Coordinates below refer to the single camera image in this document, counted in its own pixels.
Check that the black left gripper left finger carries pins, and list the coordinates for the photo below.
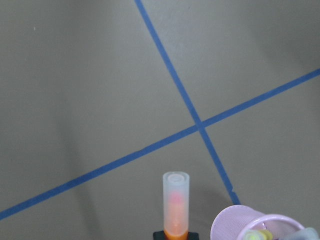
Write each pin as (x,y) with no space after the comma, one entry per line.
(159,235)

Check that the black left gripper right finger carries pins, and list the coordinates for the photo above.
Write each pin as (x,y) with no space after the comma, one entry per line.
(192,236)

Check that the orange marker pen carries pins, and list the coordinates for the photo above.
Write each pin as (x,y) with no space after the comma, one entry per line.
(175,189)

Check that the green marker pen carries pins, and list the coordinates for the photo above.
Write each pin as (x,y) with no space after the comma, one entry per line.
(258,235)

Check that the pink mesh pen holder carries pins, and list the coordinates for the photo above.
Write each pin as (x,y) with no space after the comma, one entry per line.
(234,221)

